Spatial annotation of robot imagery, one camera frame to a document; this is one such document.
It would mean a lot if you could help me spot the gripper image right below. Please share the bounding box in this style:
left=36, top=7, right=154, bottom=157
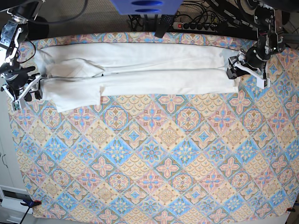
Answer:
left=226, top=52, right=249, bottom=80

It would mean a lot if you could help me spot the patterned tablecloth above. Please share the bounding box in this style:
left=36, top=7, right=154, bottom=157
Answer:
left=2, top=30, right=299, bottom=220

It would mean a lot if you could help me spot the black strap under mount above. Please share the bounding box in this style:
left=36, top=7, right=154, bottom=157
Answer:
left=154, top=14, right=174, bottom=38

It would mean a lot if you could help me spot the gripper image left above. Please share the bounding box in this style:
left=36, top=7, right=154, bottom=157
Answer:
left=14, top=73, right=43, bottom=101

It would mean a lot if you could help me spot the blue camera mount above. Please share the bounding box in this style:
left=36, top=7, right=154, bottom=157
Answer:
left=111, top=0, right=183, bottom=15

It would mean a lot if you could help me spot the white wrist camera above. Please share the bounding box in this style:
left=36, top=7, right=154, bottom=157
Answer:
left=0, top=73, right=43, bottom=112
left=237, top=64, right=271, bottom=89

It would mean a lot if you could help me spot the white printed T-shirt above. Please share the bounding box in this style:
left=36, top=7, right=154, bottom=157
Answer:
left=34, top=42, right=240, bottom=112

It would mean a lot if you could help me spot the blue clamp bottom left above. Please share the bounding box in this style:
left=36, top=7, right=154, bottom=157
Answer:
left=20, top=200, right=42, bottom=208

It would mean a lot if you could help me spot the robot arm image left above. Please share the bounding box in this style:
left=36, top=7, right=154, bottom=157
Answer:
left=0, top=0, right=44, bottom=103

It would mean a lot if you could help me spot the orange clamp bottom right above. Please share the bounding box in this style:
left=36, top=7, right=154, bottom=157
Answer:
left=287, top=208, right=296, bottom=212

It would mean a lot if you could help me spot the white cabinet left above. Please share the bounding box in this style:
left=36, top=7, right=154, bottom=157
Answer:
left=0, top=56, right=36, bottom=224

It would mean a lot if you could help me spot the black power strip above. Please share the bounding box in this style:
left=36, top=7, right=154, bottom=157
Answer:
left=172, top=22, right=217, bottom=32

